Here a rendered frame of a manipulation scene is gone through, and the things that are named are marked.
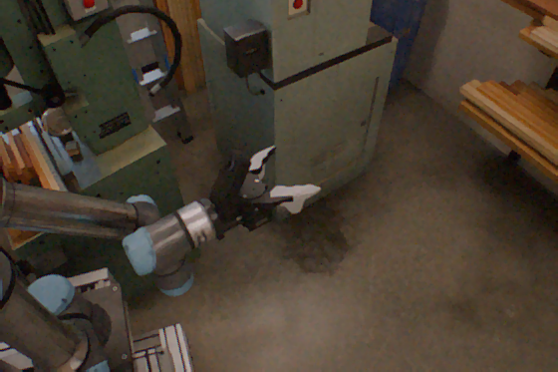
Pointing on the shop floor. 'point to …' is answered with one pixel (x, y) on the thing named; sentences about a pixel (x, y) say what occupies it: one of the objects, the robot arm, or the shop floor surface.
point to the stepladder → (144, 41)
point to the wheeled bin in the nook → (402, 1)
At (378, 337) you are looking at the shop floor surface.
